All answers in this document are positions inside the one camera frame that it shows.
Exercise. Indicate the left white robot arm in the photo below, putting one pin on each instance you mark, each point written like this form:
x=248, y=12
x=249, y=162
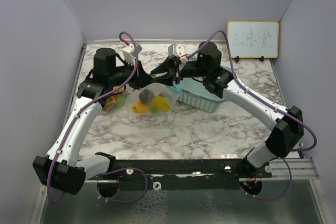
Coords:
x=60, y=168

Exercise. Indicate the small whiteboard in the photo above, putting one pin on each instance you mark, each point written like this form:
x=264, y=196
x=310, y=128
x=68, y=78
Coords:
x=253, y=39

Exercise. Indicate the large orange mango toy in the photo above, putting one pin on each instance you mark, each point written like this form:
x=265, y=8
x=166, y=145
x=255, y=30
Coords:
x=140, y=108

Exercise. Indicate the green leafy toy vegetable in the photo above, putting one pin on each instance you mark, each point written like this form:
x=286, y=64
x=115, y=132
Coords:
x=154, y=110

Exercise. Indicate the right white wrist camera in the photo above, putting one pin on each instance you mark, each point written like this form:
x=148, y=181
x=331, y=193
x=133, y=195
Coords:
x=177, y=51

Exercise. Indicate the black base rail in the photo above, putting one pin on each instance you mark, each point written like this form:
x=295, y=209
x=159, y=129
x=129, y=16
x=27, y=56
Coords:
x=182, y=174

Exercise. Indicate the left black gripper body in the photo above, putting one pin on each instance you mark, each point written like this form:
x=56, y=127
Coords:
x=122, y=75

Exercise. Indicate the orange zip clear bag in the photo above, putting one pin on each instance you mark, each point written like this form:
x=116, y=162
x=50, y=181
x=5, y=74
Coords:
x=116, y=100

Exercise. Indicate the blue zip clear bag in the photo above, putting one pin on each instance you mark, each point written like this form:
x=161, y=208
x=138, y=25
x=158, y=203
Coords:
x=170, y=93

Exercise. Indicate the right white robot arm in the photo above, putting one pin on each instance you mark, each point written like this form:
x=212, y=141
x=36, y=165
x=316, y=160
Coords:
x=284, y=124

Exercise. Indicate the teal plastic basket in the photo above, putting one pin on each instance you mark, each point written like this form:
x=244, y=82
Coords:
x=203, y=93

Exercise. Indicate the yellow toy fruit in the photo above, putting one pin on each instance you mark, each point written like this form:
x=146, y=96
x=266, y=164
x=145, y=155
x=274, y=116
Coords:
x=161, y=103

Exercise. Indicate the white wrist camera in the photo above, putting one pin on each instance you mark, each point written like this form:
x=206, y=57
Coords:
x=177, y=51
x=129, y=53

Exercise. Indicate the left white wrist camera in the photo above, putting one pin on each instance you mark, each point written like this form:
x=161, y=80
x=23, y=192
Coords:
x=129, y=53

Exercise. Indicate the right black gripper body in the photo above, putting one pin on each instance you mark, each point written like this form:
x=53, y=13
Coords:
x=190, y=69

